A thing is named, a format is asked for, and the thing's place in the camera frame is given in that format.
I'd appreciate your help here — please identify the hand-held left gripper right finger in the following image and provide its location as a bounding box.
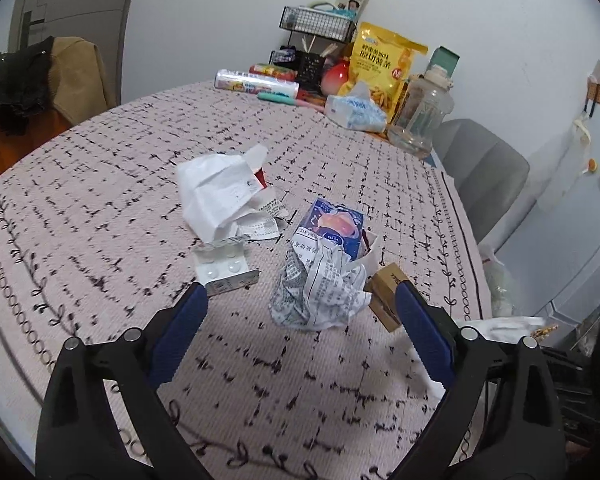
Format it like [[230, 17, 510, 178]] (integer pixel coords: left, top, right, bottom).
[[394, 280, 567, 480]]

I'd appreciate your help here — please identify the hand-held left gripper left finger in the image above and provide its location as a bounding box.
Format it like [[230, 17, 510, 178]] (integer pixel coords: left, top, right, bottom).
[[35, 281, 209, 480]]

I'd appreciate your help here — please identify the small brown cardboard box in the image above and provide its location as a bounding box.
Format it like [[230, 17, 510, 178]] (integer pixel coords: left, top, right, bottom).
[[365, 262, 411, 333]]

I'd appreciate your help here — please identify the silver pill blister pack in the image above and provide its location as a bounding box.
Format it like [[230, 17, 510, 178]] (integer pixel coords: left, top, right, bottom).
[[192, 235, 260, 297]]

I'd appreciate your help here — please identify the printed leaflet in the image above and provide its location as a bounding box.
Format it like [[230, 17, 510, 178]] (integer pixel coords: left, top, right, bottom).
[[270, 237, 381, 331]]

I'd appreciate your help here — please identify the blue sachet packet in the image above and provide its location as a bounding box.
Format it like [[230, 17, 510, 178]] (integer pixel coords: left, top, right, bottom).
[[292, 197, 366, 261]]

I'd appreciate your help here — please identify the white paper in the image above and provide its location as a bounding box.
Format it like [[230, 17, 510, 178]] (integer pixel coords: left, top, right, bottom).
[[176, 144, 293, 242]]

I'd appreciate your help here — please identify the plastic bag of vegetables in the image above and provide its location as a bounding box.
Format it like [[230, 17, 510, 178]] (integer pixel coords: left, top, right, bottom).
[[480, 245, 511, 318]]

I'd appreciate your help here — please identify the pink patterned tablecloth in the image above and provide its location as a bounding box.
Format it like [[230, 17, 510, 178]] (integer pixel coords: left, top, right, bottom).
[[0, 79, 493, 480]]

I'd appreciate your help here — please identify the pale blue fridge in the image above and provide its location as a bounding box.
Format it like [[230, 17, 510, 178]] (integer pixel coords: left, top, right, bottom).
[[495, 80, 600, 321]]

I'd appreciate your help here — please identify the grey upholstered chair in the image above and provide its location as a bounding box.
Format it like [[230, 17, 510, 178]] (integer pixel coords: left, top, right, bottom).
[[432, 119, 531, 246]]

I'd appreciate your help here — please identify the clear plastic water bottle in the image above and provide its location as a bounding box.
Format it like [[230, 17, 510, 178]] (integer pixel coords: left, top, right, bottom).
[[387, 66, 455, 158]]

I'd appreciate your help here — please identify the blue white tissue pack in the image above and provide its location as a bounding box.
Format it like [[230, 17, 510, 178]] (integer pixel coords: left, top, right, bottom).
[[325, 81, 388, 133]]

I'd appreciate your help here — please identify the hanging clear plastic bag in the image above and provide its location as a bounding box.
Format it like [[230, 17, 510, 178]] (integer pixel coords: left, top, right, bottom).
[[572, 112, 593, 148]]

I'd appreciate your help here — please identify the white roll of bags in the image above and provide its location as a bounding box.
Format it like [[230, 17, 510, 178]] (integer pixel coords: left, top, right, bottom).
[[215, 68, 300, 100]]

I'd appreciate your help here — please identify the yellow snack bag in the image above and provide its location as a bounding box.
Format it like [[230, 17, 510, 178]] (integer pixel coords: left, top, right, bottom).
[[347, 21, 429, 125]]

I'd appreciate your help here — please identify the red peach ornament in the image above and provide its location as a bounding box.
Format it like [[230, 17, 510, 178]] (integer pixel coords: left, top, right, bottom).
[[321, 57, 353, 93]]

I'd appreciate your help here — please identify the tall green box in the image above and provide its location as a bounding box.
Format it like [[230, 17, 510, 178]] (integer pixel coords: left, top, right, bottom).
[[426, 46, 461, 78]]

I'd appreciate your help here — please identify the colourful candy tube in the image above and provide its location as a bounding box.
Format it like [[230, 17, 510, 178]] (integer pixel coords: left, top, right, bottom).
[[249, 62, 298, 81]]

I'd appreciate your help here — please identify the black pen holder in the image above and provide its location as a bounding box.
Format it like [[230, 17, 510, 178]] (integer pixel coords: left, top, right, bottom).
[[295, 50, 326, 92]]

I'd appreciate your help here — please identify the grey door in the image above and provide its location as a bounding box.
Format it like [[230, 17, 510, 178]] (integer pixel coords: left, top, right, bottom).
[[7, 0, 143, 106]]

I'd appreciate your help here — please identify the black wire rack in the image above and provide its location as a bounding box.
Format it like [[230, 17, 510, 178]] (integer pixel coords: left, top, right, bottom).
[[270, 5, 358, 93]]

